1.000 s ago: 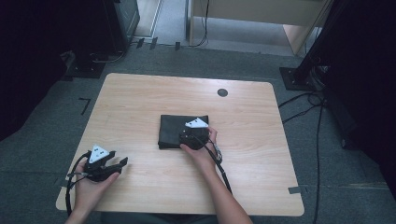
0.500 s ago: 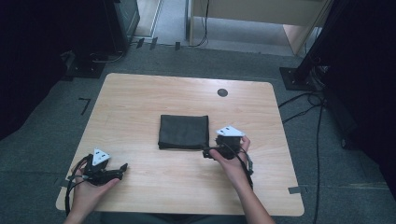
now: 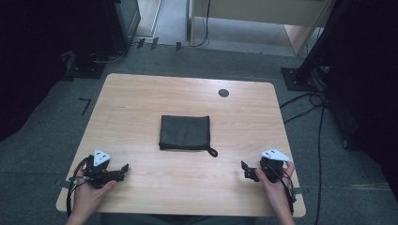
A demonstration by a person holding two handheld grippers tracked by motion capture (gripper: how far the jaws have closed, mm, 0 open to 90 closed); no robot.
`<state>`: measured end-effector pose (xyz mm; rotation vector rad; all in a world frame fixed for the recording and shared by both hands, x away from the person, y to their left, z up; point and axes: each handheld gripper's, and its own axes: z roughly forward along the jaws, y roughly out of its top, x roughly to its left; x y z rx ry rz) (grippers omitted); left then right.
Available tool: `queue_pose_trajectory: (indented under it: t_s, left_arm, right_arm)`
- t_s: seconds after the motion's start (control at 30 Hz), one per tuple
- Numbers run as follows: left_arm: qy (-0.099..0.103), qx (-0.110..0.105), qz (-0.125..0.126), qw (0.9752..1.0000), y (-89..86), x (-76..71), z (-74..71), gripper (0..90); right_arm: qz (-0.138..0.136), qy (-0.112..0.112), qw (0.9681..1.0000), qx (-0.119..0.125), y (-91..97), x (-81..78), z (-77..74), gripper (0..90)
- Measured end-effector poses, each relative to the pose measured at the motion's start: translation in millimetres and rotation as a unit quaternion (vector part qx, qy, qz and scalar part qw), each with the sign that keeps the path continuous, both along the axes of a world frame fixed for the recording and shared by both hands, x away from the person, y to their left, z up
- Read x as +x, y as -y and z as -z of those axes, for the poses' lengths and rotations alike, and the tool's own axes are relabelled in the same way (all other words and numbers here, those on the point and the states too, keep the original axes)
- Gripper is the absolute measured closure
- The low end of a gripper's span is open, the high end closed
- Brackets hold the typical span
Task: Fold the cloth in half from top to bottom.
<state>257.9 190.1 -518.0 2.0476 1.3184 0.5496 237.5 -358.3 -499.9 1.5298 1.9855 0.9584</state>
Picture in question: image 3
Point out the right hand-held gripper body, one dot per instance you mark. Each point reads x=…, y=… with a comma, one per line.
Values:
x=273, y=165

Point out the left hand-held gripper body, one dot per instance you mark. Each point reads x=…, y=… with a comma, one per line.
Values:
x=98, y=170

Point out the dark grey cloth with loop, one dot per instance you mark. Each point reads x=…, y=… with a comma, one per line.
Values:
x=184, y=132

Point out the person's right hand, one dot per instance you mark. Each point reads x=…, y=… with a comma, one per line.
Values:
x=275, y=193

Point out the person's left hand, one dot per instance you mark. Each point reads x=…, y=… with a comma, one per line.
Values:
x=89, y=200

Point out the grey tape strip on table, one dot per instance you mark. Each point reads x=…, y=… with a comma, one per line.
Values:
x=64, y=183
x=298, y=190

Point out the black angled floor tape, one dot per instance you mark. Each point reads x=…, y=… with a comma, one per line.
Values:
x=85, y=104

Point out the person's lap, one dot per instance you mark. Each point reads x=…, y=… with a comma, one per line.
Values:
x=175, y=220

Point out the black round table grommet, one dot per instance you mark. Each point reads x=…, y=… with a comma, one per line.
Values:
x=223, y=92

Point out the black metal stand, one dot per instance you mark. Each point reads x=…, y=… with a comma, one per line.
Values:
x=306, y=72

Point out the black stand base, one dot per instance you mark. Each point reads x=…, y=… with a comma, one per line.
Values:
x=84, y=67

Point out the black floor tape strip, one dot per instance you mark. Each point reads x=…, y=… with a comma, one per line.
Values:
x=140, y=43
x=154, y=43
x=178, y=46

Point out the dark cabinet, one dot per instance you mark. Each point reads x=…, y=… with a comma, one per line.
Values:
x=123, y=22

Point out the light wooden desk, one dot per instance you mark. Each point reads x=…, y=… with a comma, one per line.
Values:
x=250, y=11

